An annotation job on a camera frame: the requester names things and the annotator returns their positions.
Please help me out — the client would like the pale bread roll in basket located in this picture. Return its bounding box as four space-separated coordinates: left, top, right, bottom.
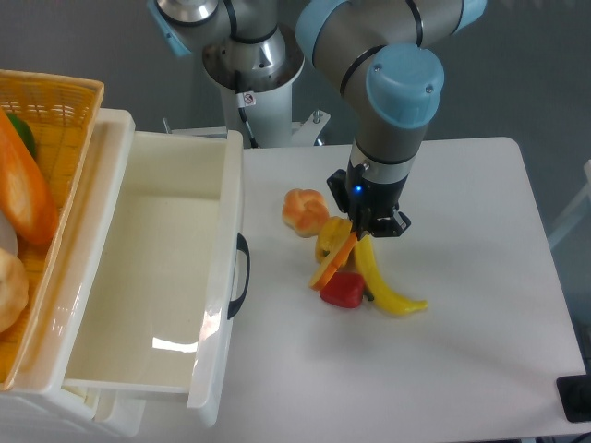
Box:
0 249 29 332

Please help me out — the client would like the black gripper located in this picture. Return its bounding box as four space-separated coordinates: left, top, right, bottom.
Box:
327 168 411 238

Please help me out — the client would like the yellow wicker basket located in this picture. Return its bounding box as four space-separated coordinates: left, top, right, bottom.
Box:
1 70 104 391

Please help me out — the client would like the white drawer cabinet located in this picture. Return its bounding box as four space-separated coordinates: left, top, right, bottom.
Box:
1 110 250 442

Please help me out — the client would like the red bell pepper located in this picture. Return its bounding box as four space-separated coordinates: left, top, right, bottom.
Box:
320 272 365 309

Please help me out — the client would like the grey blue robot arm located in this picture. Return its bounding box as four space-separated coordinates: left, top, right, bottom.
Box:
148 1 487 237

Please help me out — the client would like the orange baguette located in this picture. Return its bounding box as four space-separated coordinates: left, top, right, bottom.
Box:
1 111 59 245

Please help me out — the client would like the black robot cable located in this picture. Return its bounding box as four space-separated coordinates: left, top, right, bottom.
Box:
234 68 260 150

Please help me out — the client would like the round bread roll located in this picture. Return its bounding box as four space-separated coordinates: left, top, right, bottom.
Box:
282 188 330 238

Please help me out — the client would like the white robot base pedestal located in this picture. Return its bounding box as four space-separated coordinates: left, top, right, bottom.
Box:
163 41 332 150

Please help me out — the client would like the orange edged bread slice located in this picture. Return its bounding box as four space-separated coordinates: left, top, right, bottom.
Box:
308 233 357 292

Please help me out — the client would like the yellow bell pepper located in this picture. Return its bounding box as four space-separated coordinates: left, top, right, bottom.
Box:
315 216 352 263

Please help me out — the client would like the black device at table edge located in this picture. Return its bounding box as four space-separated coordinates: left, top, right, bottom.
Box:
556 375 590 423

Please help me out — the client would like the yellow banana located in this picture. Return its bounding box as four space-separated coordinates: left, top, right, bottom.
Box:
354 235 428 317

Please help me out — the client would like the green vegetable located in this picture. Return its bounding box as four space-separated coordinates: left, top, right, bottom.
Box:
6 113 37 159

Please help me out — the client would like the black drawer handle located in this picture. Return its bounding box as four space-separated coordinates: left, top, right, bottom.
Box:
227 233 251 320

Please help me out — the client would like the open white upper drawer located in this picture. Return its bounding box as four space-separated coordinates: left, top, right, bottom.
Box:
65 131 244 424

